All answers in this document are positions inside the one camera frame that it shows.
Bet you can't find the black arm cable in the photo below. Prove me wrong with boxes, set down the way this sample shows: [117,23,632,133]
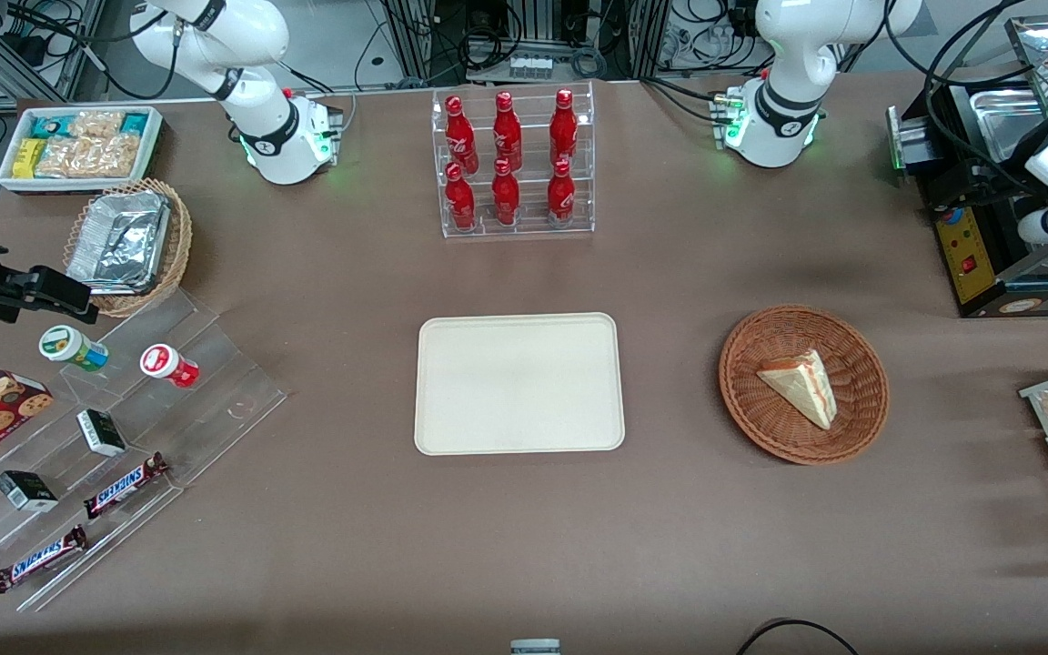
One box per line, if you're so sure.
[883,0,1048,197]

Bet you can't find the red cola bottle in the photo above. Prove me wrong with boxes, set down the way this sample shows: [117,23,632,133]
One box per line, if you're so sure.
[549,88,579,166]
[445,162,477,230]
[548,157,576,225]
[491,157,520,227]
[445,95,479,174]
[493,91,523,172]

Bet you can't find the round brown wicker basket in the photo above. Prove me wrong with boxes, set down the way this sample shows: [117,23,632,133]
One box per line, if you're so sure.
[719,304,891,466]

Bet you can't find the clear acrylic stepped display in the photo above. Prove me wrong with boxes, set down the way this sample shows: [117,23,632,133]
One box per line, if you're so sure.
[0,287,288,612]

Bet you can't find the black looped floor cable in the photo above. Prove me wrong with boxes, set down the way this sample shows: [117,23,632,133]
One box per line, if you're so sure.
[735,619,860,655]

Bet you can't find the beige rectangular tray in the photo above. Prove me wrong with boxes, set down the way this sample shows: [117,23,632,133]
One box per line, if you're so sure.
[414,312,626,456]

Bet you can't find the clear acrylic bottle rack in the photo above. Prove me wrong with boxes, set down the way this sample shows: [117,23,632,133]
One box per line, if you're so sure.
[431,80,596,239]

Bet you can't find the Snickers chocolate bar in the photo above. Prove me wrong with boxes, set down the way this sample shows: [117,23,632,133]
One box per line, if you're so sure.
[83,452,170,519]
[0,525,88,594]

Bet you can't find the white plastic snack bin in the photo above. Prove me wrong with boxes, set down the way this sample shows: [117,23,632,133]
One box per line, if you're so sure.
[0,106,165,194]

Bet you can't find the black food warmer cabinet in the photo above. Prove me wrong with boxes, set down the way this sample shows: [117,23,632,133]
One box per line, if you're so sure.
[886,0,1048,319]

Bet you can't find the triangular sandwich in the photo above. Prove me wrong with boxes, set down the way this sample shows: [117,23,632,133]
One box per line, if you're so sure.
[756,349,840,431]

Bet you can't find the stainless steel food pan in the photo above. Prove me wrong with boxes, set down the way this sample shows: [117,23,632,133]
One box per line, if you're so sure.
[961,86,1048,169]

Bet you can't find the red lid snack cup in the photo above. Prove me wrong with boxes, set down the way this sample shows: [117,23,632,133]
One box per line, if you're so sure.
[140,344,200,389]

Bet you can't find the aluminium foil container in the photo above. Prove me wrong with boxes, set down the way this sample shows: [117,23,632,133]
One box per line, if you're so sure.
[66,191,171,296]

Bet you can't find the light oval wicker basket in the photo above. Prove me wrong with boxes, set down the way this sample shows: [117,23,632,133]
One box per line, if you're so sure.
[63,178,193,317]

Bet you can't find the green lid snack cup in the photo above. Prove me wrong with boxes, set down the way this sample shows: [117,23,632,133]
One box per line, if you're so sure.
[39,325,110,372]

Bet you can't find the clear bag of crackers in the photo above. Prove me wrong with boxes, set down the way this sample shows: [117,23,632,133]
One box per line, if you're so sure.
[35,135,142,179]

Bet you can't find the small black carton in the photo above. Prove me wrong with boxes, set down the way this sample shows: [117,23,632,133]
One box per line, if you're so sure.
[0,470,59,512]
[76,408,127,458]

